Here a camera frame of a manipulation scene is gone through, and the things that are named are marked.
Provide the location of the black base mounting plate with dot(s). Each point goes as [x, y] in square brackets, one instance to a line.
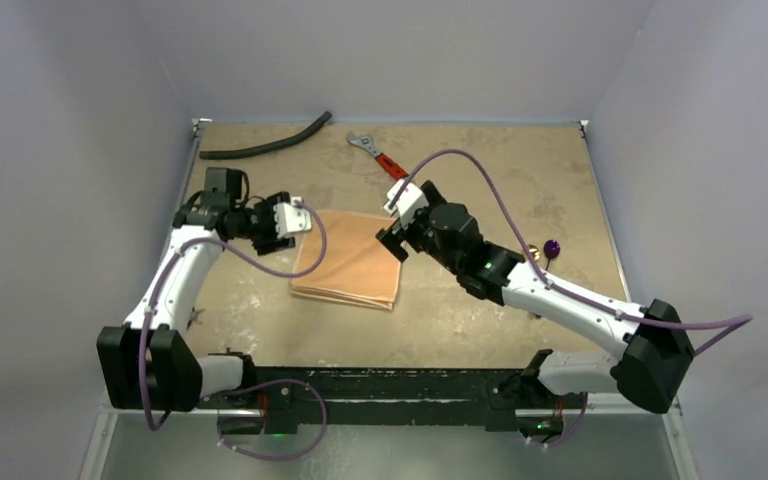
[494, 399]

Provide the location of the orange cloth napkin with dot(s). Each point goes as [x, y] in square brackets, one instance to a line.
[357, 269]

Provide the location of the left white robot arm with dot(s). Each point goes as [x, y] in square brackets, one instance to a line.
[146, 362]

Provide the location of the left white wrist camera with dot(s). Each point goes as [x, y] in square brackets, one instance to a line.
[291, 218]

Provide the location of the purple spoon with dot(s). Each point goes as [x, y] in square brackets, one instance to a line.
[551, 250]

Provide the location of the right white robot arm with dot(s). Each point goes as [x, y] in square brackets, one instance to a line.
[645, 351]

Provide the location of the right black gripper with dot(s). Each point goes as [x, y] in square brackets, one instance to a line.
[399, 237]

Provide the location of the black handled pliers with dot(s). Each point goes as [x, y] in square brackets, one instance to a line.
[193, 317]

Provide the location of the red handled adjustable wrench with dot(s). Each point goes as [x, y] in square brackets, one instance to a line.
[366, 142]

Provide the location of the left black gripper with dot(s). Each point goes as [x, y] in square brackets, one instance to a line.
[272, 243]

